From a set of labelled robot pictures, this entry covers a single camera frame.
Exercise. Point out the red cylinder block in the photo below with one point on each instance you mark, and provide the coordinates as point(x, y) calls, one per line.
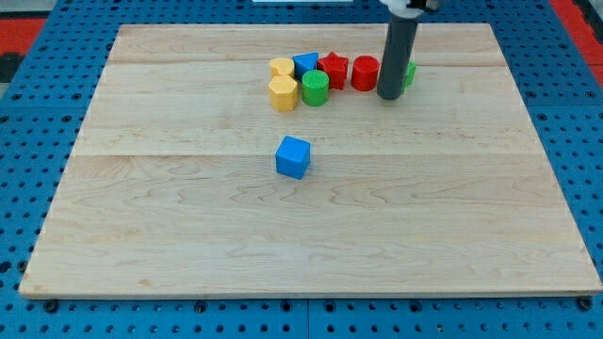
point(365, 71)

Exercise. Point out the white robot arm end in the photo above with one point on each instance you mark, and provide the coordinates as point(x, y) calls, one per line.
point(411, 9)

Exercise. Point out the blue cube block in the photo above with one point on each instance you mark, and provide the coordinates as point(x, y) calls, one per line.
point(292, 158)

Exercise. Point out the yellow hexagon block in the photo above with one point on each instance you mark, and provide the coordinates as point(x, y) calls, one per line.
point(283, 93)

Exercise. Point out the green cylinder block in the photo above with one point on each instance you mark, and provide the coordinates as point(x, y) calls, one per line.
point(315, 88)

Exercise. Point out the yellow heart block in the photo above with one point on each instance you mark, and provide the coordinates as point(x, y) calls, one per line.
point(281, 66)

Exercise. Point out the blue triangle block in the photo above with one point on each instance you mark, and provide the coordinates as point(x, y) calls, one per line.
point(304, 63)

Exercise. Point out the red star block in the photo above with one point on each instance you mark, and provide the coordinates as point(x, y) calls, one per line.
point(336, 67)

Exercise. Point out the wooden board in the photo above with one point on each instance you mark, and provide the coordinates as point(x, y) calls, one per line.
point(171, 190)

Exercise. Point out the green block behind rod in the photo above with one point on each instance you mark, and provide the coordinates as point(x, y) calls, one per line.
point(409, 76)

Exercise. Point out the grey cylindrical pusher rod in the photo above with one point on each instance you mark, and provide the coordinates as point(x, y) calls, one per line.
point(399, 42)

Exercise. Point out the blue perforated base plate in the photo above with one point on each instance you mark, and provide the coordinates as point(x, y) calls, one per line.
point(59, 48)

